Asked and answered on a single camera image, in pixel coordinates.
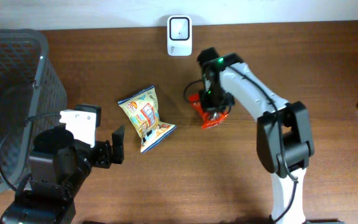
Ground red snack bag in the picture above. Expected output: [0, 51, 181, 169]
[188, 93, 231, 129]

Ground yellow snack bag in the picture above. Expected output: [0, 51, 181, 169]
[117, 85, 177, 153]

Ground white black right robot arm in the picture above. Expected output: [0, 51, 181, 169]
[192, 47, 314, 223]

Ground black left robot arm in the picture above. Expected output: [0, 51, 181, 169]
[0, 104, 125, 224]

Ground white barcode scanner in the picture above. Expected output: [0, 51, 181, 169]
[167, 15, 193, 57]

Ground grey plastic mesh basket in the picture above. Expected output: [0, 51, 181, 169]
[0, 29, 67, 193]

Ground black right camera cable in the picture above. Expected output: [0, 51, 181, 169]
[183, 67, 300, 224]

